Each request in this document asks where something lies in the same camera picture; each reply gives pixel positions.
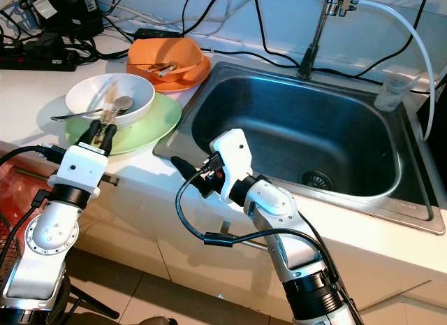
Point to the long steel spoon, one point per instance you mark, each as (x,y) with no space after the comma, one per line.
(80,115)

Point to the wooden chopstick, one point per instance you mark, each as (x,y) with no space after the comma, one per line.
(110,100)

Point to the chrome sink faucet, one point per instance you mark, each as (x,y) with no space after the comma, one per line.
(316,38)

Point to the black power adapter box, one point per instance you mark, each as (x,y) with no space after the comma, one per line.
(66,14)

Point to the black power strip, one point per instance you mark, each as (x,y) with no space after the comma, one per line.
(35,58)

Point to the white kitchen cabinet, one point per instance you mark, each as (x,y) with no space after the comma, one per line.
(181,255)

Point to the orange bowl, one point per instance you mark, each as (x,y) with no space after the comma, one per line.
(160,51)

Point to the black stand leg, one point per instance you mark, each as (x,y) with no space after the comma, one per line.
(94,302)

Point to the white ceramic bowl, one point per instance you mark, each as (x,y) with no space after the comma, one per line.
(91,91)

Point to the steel cutlery piece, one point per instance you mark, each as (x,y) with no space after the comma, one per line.
(170,70)
(159,66)

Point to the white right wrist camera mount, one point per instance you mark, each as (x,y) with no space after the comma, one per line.
(234,157)

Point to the clear drinking glass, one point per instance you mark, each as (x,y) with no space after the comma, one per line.
(391,94)

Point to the stainless steel kitchen sink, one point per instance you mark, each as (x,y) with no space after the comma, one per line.
(307,122)

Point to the orange plate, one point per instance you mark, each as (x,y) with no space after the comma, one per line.
(195,82)

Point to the light green plate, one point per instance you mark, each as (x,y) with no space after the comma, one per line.
(157,126)

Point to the red plastic bag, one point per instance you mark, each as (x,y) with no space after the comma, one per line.
(17,199)

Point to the round sink drain strainer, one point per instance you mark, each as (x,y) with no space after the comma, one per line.
(317,179)

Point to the flat black power brick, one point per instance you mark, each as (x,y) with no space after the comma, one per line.
(154,33)

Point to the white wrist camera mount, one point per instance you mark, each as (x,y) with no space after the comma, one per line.
(234,157)
(84,168)

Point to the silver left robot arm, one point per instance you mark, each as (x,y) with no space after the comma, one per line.
(52,234)

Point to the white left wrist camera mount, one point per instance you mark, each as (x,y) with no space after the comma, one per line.
(84,168)

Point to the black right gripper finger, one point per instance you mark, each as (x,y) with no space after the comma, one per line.
(192,177)
(192,166)

